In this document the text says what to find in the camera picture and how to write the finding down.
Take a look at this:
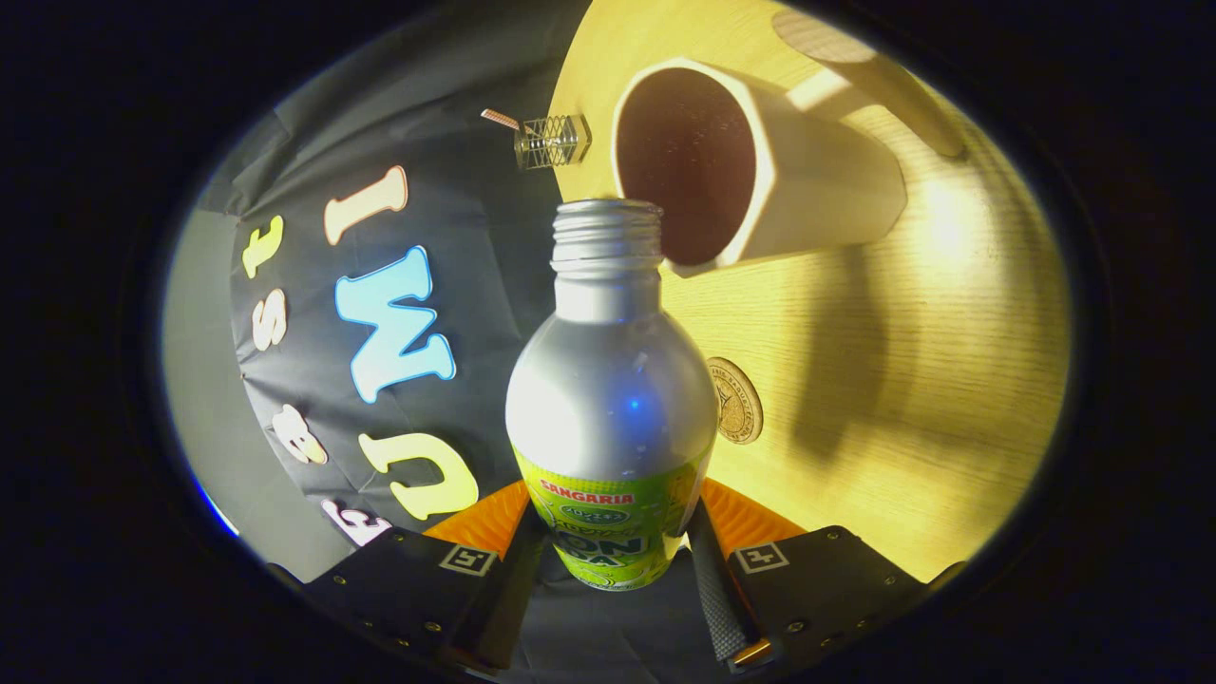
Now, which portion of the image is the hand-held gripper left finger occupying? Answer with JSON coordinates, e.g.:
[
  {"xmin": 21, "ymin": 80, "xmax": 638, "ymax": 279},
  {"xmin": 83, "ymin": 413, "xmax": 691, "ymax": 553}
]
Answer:
[{"xmin": 306, "ymin": 480, "xmax": 547, "ymax": 677}]

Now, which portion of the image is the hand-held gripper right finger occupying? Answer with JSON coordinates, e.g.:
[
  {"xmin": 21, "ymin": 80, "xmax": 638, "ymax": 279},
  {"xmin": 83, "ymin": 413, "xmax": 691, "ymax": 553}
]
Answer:
[{"xmin": 686, "ymin": 478, "xmax": 965, "ymax": 677}]

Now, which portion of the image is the round brown coaster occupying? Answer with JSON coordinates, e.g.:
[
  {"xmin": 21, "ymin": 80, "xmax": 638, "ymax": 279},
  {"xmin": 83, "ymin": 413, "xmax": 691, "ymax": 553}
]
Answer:
[{"xmin": 705, "ymin": 356, "xmax": 764, "ymax": 446}]

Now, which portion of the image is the silver juice bottle green label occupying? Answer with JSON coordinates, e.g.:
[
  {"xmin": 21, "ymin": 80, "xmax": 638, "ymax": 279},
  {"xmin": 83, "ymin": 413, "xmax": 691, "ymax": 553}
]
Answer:
[{"xmin": 504, "ymin": 198, "xmax": 719, "ymax": 592}]

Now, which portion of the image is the cream cup with handle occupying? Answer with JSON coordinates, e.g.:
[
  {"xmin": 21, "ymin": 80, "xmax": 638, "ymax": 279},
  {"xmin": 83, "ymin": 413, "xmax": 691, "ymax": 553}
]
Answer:
[{"xmin": 611, "ymin": 9, "xmax": 968, "ymax": 278}]

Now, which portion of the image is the wooden table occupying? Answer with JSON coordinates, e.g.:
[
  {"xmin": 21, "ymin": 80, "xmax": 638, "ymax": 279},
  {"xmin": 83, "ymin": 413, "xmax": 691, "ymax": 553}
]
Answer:
[{"xmin": 549, "ymin": 0, "xmax": 1073, "ymax": 582}]

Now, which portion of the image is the gold wire holder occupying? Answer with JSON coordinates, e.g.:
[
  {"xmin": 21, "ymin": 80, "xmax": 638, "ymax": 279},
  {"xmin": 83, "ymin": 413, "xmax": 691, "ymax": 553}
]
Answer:
[{"xmin": 514, "ymin": 114, "xmax": 592, "ymax": 171}]

